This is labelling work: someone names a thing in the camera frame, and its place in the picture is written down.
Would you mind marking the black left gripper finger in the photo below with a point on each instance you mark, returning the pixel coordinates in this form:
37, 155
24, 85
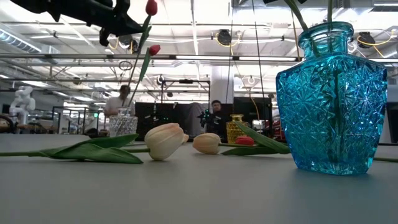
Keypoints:
130, 28

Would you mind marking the peach artificial tulip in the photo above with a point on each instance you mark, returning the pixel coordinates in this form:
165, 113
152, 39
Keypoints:
206, 143
163, 140
186, 137

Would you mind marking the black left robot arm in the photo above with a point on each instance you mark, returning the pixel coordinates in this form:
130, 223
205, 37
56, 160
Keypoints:
34, 4

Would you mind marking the clear textured glass vase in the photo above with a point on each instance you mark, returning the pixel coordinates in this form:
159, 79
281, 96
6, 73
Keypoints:
122, 126

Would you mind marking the yellow textured glass vase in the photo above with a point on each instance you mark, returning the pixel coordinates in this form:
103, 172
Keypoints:
232, 129

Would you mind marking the blue cut glass vase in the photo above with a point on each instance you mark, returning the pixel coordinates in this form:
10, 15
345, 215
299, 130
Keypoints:
331, 118

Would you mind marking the long ceiling light bar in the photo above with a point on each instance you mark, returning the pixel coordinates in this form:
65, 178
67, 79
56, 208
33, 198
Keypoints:
202, 57

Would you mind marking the person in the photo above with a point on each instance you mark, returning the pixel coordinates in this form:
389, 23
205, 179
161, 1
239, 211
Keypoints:
217, 121
113, 104

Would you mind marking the black partition panel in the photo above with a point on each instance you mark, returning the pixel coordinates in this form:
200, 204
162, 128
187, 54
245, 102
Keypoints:
146, 118
245, 109

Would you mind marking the white humanoid robot figure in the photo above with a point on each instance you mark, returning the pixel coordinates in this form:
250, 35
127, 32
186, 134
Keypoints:
22, 102

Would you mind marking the black metal frame stand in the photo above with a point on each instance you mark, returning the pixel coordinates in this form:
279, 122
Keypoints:
186, 81

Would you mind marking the black camera rig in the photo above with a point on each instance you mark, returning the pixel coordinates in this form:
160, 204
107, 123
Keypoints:
205, 117

